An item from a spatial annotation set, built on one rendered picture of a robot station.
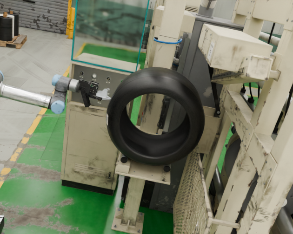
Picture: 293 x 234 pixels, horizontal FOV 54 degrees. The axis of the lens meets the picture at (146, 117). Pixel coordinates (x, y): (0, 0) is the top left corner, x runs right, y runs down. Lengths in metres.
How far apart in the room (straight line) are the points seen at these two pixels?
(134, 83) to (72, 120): 1.12
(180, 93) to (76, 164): 1.54
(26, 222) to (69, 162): 0.61
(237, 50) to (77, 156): 1.88
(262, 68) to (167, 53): 0.82
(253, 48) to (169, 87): 0.49
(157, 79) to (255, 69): 0.56
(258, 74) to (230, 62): 0.14
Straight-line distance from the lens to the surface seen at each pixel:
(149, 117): 2.09
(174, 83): 1.60
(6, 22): 8.04
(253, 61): 1.29
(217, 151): 2.17
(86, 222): 2.68
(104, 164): 2.75
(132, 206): 2.53
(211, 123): 2.04
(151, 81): 1.59
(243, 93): 2.46
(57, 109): 1.69
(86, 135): 2.64
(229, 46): 1.34
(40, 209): 2.79
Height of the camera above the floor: 1.89
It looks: 23 degrees down
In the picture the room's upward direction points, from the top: 12 degrees clockwise
